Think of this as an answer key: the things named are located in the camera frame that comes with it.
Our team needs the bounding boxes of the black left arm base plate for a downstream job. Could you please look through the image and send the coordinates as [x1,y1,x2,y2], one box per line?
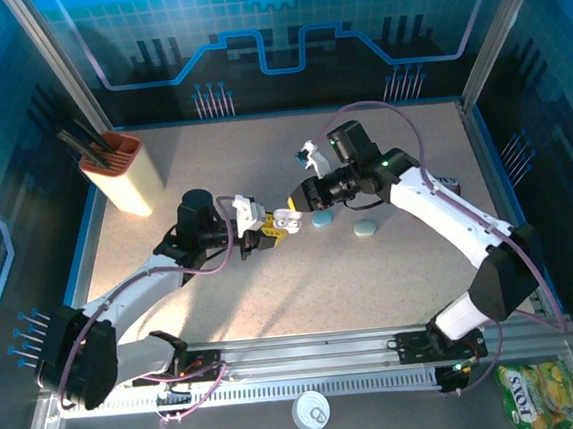
[129,347,227,390]

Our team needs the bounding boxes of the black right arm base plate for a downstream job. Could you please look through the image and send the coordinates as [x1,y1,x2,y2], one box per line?
[394,325,490,366]

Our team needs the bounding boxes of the yellow-green candy bag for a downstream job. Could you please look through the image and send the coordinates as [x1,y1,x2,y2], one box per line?
[493,358,573,429]

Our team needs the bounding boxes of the beige holder with orange rim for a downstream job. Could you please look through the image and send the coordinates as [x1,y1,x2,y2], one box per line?
[76,126,167,223]

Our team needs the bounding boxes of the aluminium side rail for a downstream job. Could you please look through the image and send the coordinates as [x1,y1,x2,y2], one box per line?
[55,182,120,315]
[456,94,550,320]

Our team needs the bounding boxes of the blue charging case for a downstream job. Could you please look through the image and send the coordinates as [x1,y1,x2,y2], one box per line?
[309,208,337,229]

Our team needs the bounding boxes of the white can lid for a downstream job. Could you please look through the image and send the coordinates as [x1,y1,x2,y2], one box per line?
[289,389,332,429]

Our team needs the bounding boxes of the aluminium frame post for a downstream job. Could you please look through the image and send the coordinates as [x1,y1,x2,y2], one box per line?
[451,0,561,103]
[1,0,115,142]

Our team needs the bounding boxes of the aluminium mounting rail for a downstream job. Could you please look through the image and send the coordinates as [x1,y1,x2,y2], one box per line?
[36,309,573,398]

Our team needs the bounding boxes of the black connector with LED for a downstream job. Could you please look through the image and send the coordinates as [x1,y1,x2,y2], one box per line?
[435,361,477,397]

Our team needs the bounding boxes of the purple candy bag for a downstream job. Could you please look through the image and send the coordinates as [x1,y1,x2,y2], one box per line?
[436,174,465,197]

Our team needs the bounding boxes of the white slotted cable duct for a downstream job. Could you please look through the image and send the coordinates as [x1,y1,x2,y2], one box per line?
[56,365,441,421]

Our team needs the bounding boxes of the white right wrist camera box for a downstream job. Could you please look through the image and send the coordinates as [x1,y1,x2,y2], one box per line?
[293,139,332,179]

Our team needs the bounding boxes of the pale green charging case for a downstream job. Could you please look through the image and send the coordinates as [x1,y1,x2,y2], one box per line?
[352,218,380,239]

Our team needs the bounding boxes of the black utensil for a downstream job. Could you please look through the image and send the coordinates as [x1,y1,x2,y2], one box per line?
[73,116,117,157]
[55,122,112,173]

